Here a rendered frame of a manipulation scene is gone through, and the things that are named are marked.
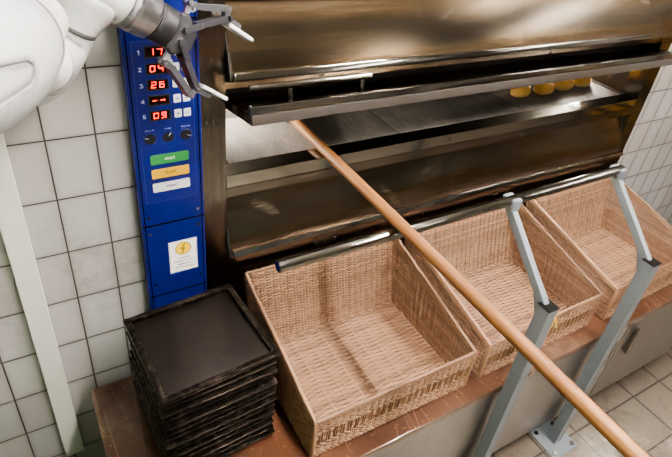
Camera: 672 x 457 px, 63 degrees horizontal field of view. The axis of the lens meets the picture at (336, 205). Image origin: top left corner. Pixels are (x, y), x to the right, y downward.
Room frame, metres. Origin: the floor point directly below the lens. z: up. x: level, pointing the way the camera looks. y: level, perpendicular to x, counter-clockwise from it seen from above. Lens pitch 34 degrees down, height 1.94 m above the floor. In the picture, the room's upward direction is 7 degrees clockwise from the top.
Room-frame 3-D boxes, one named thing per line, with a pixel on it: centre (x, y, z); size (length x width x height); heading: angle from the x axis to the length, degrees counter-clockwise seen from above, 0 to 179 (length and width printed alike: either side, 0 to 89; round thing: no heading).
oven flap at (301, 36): (1.72, -0.44, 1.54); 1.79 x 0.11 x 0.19; 124
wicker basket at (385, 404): (1.17, -0.11, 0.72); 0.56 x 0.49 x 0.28; 124
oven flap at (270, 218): (1.72, -0.44, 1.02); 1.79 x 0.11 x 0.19; 124
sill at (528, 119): (1.74, -0.43, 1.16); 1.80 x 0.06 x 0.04; 124
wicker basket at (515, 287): (1.51, -0.61, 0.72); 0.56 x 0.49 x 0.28; 125
